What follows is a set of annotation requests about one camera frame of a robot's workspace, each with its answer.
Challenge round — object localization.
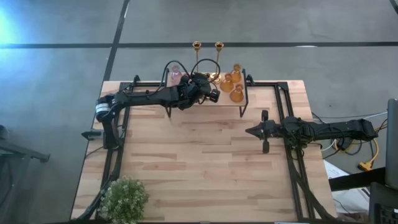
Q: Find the white paper sheet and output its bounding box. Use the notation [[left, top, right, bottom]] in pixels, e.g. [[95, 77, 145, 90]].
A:
[[323, 160, 346, 181]]

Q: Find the wooden shelf with black legs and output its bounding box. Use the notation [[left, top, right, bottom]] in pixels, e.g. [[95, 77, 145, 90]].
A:
[[163, 67, 249, 119]]

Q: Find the pink glass candle holder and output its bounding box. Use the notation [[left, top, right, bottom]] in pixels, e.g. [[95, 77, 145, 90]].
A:
[[170, 64, 183, 85]]

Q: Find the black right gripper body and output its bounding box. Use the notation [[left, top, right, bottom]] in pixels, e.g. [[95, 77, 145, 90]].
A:
[[262, 109, 284, 154]]

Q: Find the black desk bar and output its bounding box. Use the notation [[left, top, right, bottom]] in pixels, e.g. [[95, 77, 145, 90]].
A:
[[328, 167, 387, 192]]

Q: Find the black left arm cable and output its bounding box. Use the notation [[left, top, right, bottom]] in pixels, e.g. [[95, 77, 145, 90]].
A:
[[160, 58, 222, 94]]

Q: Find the tall brass candlestick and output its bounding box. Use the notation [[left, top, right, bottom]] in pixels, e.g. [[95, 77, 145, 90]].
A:
[[192, 40, 210, 79], [210, 41, 224, 85]]

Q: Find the black power adaptor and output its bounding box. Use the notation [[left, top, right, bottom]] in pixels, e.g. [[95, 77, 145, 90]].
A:
[[337, 136, 355, 152]]

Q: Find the black floor stand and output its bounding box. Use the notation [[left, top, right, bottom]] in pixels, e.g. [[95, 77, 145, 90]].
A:
[[0, 124, 51, 224]]

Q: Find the white cable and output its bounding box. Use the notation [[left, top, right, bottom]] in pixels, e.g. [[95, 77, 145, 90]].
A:
[[322, 111, 389, 152]]

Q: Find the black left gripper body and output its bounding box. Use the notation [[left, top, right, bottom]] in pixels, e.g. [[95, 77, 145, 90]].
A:
[[177, 73, 221, 110]]

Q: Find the black bracket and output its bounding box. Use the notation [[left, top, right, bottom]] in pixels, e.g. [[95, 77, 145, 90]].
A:
[[81, 129, 104, 141]]

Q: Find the black metal table frame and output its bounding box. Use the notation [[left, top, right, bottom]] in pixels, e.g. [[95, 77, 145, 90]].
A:
[[76, 74, 335, 222]]

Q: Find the amber glass candle holder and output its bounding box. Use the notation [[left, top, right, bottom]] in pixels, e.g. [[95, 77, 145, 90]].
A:
[[230, 63, 244, 84], [219, 73, 235, 93], [229, 83, 246, 104]]

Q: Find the white plastic bag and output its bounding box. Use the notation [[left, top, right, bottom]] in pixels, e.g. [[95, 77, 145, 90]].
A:
[[331, 188, 371, 215]]

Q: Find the green potted plant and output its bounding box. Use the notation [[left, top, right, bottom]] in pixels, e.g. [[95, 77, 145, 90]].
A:
[[98, 176, 150, 224]]

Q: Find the black equipment case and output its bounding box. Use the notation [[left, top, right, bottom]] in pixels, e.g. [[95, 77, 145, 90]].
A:
[[368, 182, 398, 224]]

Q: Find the yellow extension cable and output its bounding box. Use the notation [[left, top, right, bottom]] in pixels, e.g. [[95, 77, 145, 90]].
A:
[[334, 136, 381, 172]]

